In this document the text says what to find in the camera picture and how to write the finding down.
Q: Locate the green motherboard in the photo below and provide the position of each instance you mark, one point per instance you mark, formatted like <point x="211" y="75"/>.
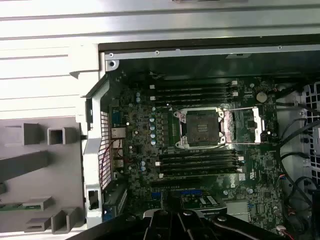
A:
<point x="140" y="140"/>

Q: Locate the grey parts rack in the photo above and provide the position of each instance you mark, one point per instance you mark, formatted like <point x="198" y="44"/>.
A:
<point x="37" y="180"/>

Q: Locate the silver chipset heatsink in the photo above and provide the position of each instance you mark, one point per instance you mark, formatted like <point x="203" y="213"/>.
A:
<point x="237" y="210"/>

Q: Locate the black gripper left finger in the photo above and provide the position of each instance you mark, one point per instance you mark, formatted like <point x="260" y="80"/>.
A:
<point x="160" y="225"/>

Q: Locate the round coin battery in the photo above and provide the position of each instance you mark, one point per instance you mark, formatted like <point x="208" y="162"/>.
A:
<point x="261" y="96"/>

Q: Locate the CPU socket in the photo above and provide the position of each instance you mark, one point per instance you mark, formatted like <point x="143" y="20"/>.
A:
<point x="200" y="127"/>

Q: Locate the metal socket cover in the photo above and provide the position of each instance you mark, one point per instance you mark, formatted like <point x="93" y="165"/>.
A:
<point x="257" y="123"/>

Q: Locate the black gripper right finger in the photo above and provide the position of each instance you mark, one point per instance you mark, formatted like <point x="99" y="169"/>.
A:
<point x="190" y="225"/>

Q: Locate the green RAM stick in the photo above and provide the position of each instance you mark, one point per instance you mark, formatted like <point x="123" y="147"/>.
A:
<point x="15" y="207"/>

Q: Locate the black open PC case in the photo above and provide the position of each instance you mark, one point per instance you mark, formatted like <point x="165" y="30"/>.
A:
<point x="95" y="140"/>

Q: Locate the silver drive cage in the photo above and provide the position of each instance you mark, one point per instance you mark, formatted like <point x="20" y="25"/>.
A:
<point x="312" y="100"/>

